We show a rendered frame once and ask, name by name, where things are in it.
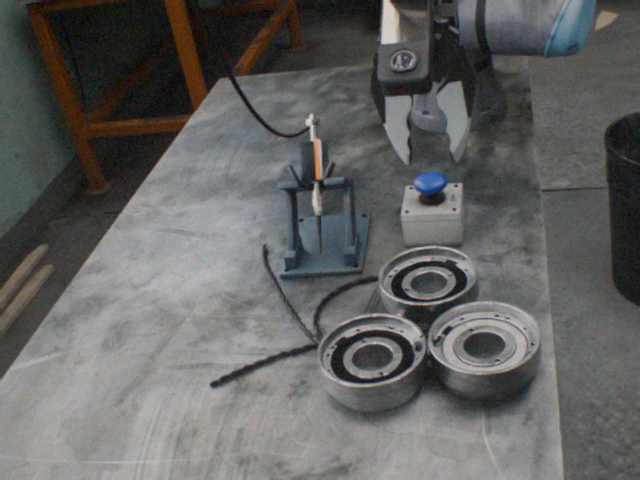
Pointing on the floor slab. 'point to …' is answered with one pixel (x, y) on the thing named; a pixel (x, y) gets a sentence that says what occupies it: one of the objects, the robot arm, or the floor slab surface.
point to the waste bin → (624, 202)
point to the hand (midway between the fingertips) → (430, 154)
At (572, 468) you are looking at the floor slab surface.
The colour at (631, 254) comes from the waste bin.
